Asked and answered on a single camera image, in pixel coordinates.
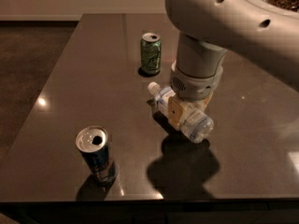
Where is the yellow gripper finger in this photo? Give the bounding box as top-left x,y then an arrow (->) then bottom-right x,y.
168,95 -> 198,131
200,93 -> 213,110

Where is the blue plastic water bottle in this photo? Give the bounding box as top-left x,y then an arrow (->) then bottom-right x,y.
148,82 -> 214,144

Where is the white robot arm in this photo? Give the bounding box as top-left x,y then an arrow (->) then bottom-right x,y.
165,0 -> 299,102

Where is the green soda can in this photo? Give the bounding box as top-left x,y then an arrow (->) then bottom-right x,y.
140,33 -> 162,75

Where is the redbull can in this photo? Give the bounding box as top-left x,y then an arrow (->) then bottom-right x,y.
76,126 -> 117,186

